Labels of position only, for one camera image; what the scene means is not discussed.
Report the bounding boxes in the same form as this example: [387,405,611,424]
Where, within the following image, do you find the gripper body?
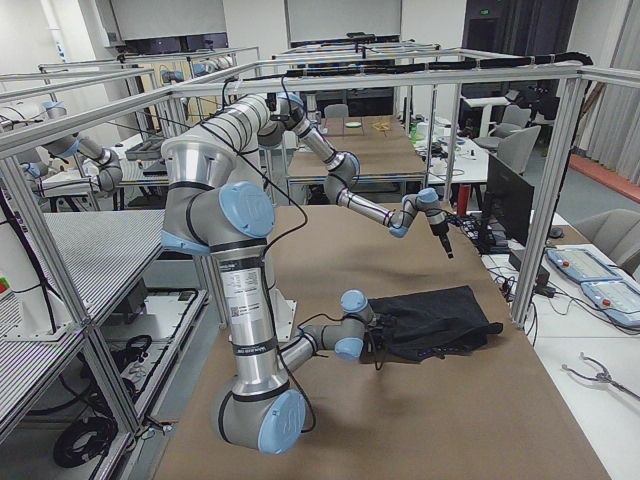
[429,220,448,238]
[369,314,393,343]

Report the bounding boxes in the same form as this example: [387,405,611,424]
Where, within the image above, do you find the black graphic t-shirt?
[369,286,503,362]

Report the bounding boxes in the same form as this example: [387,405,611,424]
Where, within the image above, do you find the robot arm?
[191,92,453,258]
[161,136,374,454]

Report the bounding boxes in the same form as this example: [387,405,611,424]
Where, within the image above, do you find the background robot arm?
[19,134,123,198]

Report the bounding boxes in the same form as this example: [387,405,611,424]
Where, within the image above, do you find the black Huawei monitor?
[477,155,534,254]

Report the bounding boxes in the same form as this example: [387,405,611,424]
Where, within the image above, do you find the black flat box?
[508,248,551,294]

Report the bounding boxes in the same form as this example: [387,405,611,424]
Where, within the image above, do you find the grey office chair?
[496,125,541,175]

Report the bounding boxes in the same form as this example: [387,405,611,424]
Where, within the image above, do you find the teach pendant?
[546,248,622,284]
[581,280,639,328]

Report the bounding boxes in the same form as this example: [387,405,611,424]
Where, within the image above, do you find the grabber reacher tool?
[561,352,640,400]

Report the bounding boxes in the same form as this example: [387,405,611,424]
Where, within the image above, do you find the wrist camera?
[446,213,476,232]
[365,327,388,371]

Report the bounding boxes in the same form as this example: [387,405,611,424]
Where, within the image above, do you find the aluminium frame post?
[511,75,587,330]

